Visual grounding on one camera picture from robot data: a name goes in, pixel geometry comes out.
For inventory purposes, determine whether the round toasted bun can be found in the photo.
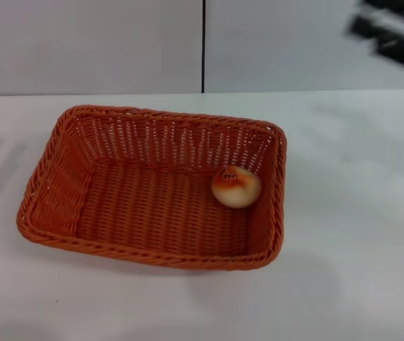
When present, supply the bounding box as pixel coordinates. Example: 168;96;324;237
211;165;262;208

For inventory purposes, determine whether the orange woven plastic basket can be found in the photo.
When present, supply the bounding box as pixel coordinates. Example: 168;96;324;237
16;104;289;271

